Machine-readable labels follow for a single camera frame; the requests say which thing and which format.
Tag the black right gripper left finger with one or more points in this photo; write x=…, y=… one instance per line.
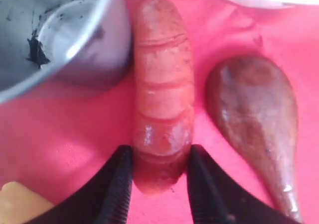
x=104, y=199

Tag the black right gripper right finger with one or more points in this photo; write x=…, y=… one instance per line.
x=215, y=198

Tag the yellow cheese wedge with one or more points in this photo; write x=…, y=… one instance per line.
x=18, y=204

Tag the red sausage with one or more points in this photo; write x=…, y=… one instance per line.
x=165, y=93

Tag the red table cloth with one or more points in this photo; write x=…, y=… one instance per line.
x=54, y=145

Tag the dark wooden spoon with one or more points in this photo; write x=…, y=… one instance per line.
x=252, y=103

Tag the stainless steel cup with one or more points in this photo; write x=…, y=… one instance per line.
x=62, y=47

